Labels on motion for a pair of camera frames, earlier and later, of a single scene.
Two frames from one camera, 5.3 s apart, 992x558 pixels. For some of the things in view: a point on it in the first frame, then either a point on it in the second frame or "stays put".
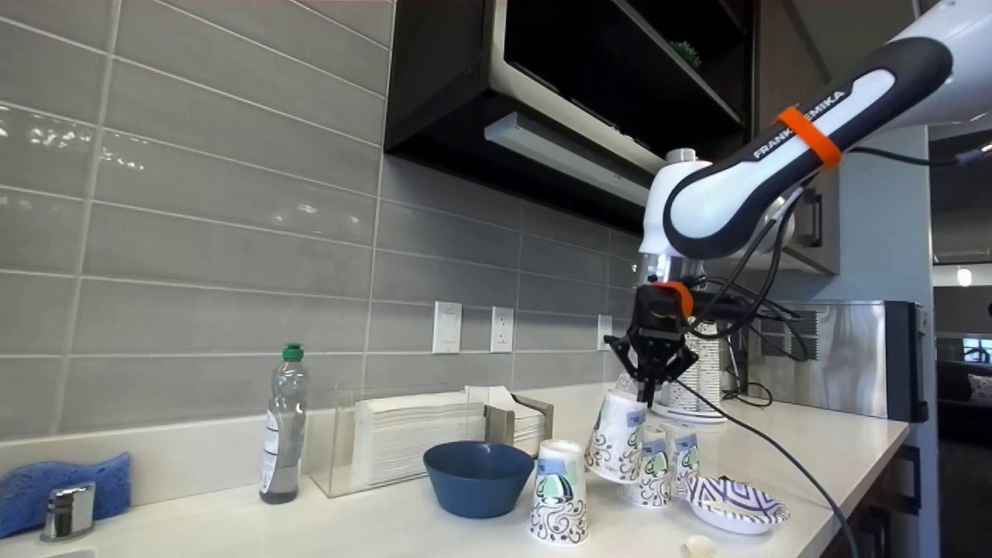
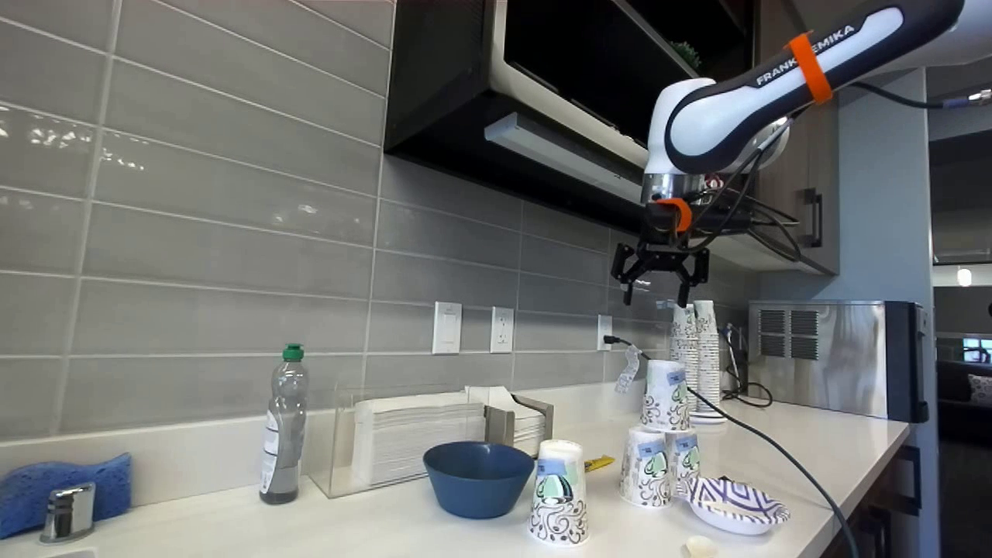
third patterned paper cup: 651,465 stays put
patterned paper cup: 619,439 to 663,398
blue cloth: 27,485 stays put
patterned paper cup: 558,507 stays put
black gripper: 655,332 to 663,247
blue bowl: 479,477 stays put
